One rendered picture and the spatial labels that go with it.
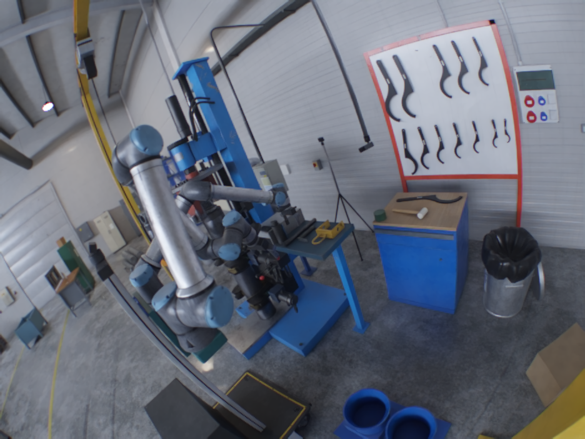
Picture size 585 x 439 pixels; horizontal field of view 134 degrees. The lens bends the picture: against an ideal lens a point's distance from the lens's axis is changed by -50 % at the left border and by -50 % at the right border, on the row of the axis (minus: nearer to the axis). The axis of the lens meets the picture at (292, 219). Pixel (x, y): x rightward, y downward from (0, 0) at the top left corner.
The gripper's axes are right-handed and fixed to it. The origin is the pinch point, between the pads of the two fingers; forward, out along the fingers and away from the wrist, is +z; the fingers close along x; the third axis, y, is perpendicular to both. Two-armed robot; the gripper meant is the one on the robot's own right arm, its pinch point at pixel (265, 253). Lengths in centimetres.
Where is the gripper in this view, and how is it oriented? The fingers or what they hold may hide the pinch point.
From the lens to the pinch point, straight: 137.2
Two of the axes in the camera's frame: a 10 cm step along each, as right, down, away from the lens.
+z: 4.2, 5.8, 7.0
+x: 8.5, 0.1, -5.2
